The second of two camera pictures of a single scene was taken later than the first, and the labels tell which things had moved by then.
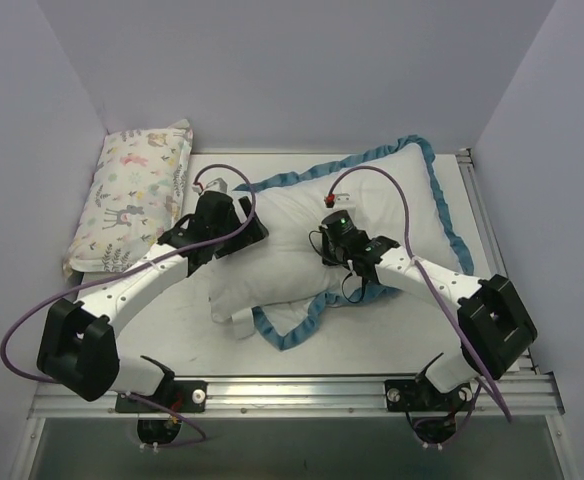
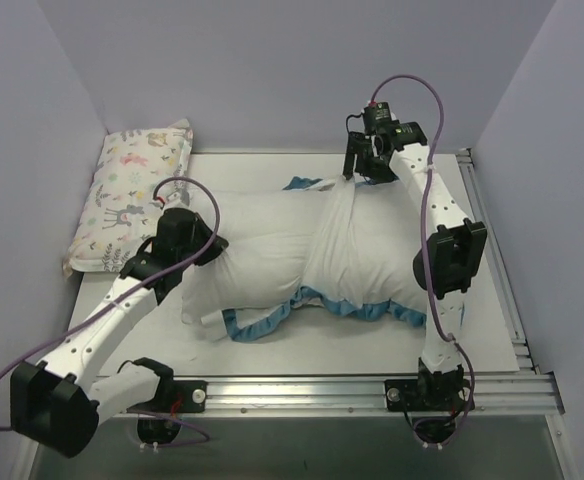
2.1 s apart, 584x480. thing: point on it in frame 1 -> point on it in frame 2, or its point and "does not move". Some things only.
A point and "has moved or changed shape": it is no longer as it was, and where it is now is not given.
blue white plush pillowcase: (327, 227) has moved or changed shape
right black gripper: (329, 248) -> (360, 150)
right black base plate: (412, 395) does not move
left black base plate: (180, 395) does not move
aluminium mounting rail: (314, 398) does not move
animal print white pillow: (136, 197) does not move
